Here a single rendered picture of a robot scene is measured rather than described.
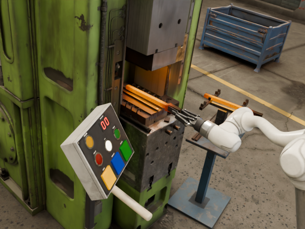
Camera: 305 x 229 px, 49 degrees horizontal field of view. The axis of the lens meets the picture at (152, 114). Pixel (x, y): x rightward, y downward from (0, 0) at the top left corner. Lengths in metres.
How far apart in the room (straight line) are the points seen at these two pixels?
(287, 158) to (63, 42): 1.21
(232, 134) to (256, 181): 1.55
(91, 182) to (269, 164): 2.39
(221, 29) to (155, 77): 3.65
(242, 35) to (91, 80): 4.19
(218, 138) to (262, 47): 3.86
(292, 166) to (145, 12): 0.93
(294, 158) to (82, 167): 0.77
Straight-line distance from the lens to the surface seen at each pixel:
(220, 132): 1.71
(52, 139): 2.21
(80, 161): 1.34
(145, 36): 1.64
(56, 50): 1.88
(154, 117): 1.94
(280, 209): 3.05
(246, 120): 1.75
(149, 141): 1.89
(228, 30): 5.72
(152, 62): 1.71
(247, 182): 3.17
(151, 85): 2.26
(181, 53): 2.13
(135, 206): 1.83
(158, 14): 1.63
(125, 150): 1.56
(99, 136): 1.42
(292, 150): 1.20
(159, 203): 2.53
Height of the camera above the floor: 1.97
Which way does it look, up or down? 31 degrees down
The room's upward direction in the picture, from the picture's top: 8 degrees clockwise
